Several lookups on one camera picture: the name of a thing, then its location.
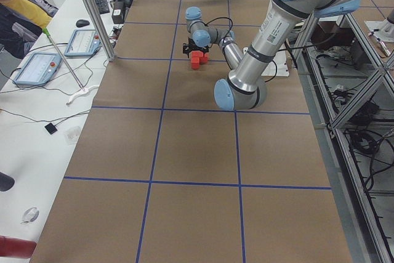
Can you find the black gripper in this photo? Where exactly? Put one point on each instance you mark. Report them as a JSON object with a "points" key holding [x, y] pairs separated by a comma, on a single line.
{"points": [[197, 48]]}

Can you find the red block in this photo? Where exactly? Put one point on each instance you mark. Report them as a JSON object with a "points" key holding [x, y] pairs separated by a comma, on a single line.
{"points": [[204, 57], [197, 54], [195, 63]]}

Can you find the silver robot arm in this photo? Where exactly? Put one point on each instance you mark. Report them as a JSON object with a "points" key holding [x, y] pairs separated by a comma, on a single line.
{"points": [[244, 88]]}

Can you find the black box with label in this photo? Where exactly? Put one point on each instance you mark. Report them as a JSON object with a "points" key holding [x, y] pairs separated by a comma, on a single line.
{"points": [[120, 9]]}

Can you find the black keyboard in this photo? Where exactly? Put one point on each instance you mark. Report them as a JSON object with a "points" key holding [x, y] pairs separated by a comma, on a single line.
{"points": [[100, 0]]}

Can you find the black computer mouse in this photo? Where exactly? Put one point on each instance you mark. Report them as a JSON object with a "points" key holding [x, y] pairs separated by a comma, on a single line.
{"points": [[82, 23]]}

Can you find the far teach pendant tablet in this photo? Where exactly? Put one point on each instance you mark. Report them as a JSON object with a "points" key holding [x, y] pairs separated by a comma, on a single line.
{"points": [[83, 43]]}

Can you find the teach pendant tablet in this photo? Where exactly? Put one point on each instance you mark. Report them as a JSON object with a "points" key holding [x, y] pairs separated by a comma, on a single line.
{"points": [[38, 69], [83, 43]]}

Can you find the metal rod with hook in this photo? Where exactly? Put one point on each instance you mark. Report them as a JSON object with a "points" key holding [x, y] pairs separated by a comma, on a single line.
{"points": [[83, 90]]}

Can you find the seated person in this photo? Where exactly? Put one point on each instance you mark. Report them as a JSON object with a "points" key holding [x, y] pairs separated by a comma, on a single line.
{"points": [[22, 22]]}

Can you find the near teach pendant tablet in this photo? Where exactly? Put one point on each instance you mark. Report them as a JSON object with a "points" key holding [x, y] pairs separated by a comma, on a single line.
{"points": [[38, 69]]}

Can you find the small black square pad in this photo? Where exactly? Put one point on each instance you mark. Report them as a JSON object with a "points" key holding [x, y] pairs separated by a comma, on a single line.
{"points": [[50, 128]]}

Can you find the red cylinder bottle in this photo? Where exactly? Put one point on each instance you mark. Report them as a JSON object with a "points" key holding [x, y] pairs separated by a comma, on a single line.
{"points": [[17, 248]]}

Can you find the aluminium frame post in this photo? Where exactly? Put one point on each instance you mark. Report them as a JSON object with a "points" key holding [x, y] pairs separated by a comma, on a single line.
{"points": [[99, 26]]}

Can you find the white pedestal column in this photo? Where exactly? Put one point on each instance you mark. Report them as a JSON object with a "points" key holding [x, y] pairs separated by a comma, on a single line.
{"points": [[278, 66]]}

